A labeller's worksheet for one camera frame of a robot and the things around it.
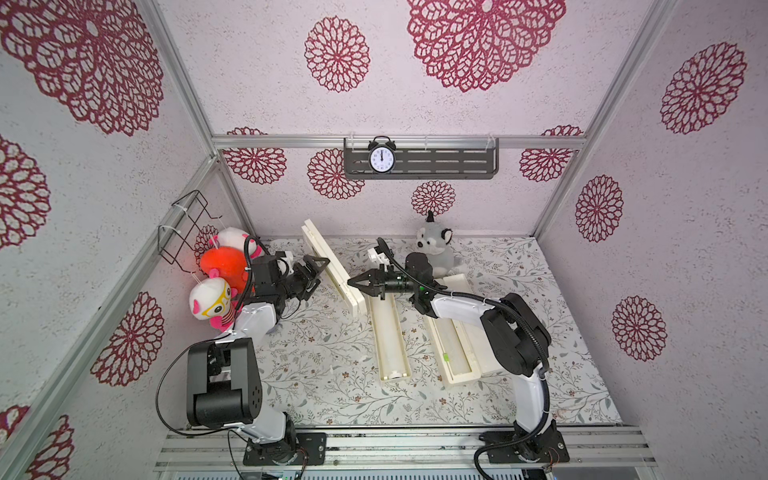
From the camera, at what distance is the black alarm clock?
911 mm

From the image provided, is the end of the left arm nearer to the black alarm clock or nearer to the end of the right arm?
the end of the right arm

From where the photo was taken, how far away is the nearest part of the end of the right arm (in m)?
0.77

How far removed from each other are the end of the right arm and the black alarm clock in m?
0.33
